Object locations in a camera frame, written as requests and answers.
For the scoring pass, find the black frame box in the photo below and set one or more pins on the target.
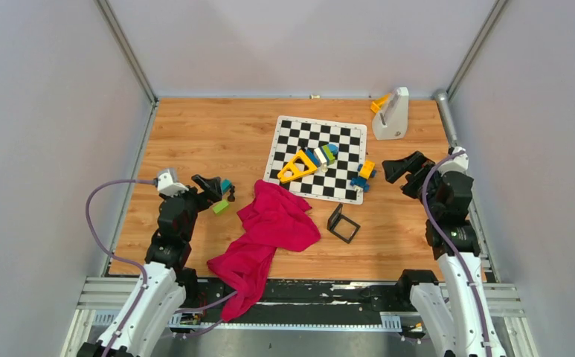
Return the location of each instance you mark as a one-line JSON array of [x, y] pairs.
[[341, 226]]

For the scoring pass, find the yellow triangle block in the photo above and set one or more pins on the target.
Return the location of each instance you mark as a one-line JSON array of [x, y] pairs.
[[297, 167]]

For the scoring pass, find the black chess piece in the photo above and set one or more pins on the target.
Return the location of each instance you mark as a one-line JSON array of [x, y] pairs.
[[231, 194]]

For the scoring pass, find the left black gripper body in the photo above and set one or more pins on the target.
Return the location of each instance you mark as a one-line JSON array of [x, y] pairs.
[[201, 201]]

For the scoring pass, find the grey metal pipe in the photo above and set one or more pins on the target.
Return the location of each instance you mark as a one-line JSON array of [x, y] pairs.
[[442, 100]]

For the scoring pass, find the teal rectangular block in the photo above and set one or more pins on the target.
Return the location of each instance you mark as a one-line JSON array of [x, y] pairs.
[[225, 186]]

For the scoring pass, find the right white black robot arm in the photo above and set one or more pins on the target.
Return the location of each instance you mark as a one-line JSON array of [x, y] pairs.
[[458, 322]]

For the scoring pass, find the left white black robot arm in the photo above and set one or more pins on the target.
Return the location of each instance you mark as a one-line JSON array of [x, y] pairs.
[[164, 279]]

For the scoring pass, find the yellow toy behind metronome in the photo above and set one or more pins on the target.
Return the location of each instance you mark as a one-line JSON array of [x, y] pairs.
[[378, 104]]

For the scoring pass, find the black white chessboard mat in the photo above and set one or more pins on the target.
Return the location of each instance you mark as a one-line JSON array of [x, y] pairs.
[[330, 183]]

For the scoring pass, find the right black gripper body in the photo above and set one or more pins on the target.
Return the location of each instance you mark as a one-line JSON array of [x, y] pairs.
[[418, 165]]

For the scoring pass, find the white metronome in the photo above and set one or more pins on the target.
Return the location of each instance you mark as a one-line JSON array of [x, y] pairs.
[[391, 122]]

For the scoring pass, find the green rectangular block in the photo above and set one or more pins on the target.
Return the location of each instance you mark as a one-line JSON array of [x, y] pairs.
[[220, 207]]

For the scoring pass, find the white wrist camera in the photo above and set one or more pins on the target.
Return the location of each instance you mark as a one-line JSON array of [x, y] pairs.
[[457, 161], [167, 183]]

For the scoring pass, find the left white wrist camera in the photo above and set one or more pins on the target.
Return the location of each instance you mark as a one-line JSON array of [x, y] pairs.
[[167, 183]]

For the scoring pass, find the magenta red garment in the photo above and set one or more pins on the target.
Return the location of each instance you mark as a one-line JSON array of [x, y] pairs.
[[276, 218]]

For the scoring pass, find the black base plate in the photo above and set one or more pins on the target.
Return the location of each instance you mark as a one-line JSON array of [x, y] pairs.
[[326, 302]]

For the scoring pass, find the yellow blue toy bricks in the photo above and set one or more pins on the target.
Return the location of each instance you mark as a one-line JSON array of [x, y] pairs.
[[365, 172]]

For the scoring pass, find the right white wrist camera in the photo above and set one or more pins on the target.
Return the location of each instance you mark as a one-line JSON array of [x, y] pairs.
[[457, 161]]

